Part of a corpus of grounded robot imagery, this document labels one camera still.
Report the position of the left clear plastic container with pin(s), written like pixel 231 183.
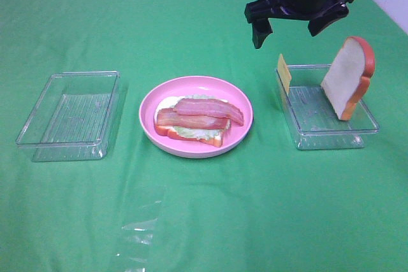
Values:
pixel 72 119

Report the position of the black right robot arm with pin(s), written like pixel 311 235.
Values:
pixel 318 13

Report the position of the yellow cheese slice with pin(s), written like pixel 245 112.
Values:
pixel 284 74

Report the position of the green lettuce leaf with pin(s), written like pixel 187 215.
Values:
pixel 209 136

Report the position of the clear plastic tape strip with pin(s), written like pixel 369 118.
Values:
pixel 137 229

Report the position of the toast bread slice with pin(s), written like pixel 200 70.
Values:
pixel 162 130
pixel 348 77

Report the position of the green tablecloth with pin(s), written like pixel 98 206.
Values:
pixel 264 206

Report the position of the clear plastic container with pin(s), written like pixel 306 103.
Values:
pixel 72 119
pixel 310 117

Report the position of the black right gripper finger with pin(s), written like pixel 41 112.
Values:
pixel 328 17
pixel 261 29

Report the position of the bacon strip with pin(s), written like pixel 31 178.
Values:
pixel 167 116
pixel 209 107

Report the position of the pink round plate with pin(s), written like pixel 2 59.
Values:
pixel 188 85

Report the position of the right clear plastic container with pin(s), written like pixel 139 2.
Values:
pixel 310 117

